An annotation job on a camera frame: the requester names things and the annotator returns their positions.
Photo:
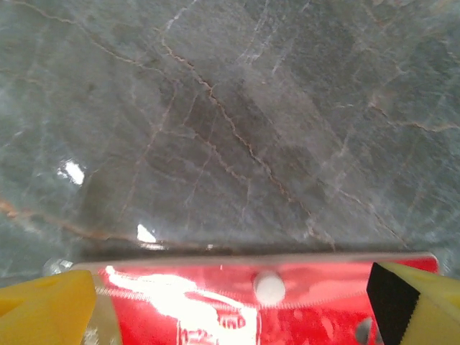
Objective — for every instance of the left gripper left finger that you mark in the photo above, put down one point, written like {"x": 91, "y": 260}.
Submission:
{"x": 43, "y": 312}

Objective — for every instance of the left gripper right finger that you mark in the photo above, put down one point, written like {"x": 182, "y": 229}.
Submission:
{"x": 424, "y": 309}

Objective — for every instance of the red snack packet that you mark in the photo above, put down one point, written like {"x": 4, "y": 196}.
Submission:
{"x": 215, "y": 309}

